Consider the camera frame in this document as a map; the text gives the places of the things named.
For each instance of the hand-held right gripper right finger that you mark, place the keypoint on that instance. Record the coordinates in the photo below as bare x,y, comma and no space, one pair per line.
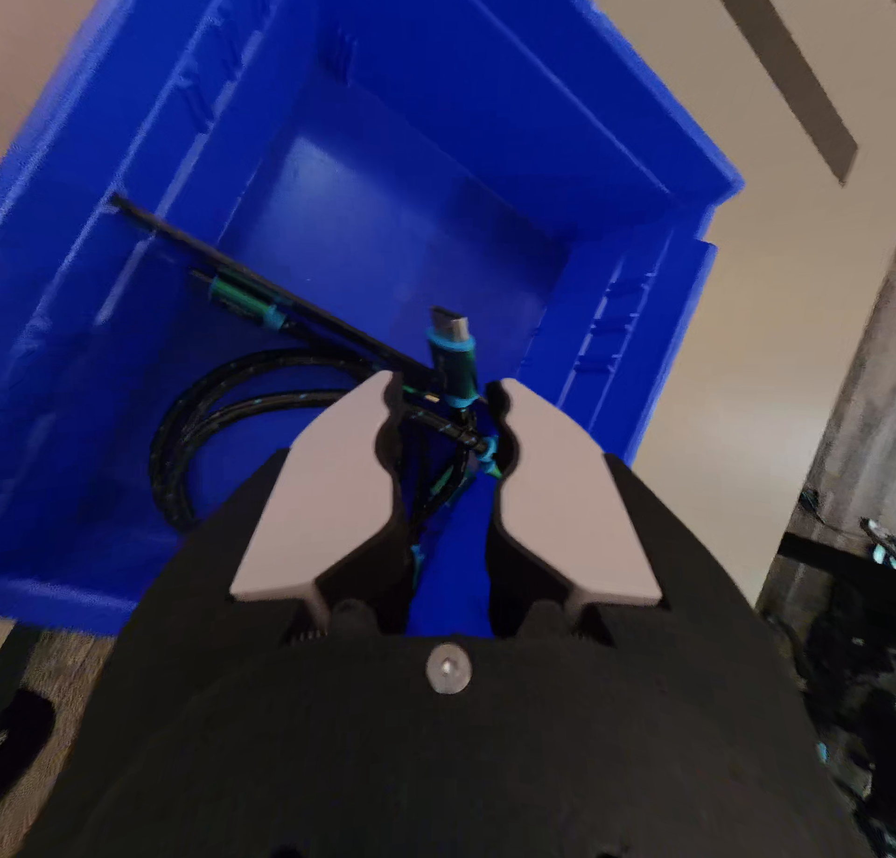
574,508

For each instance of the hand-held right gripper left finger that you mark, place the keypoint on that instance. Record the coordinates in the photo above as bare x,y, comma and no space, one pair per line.
315,501

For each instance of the blue plastic bin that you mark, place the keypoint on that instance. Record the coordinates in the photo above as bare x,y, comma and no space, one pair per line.
385,207

